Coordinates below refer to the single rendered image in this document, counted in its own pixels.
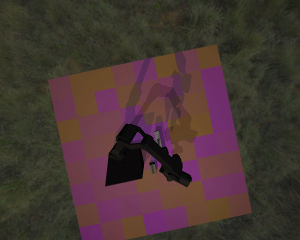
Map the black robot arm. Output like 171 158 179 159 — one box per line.
108 123 192 187

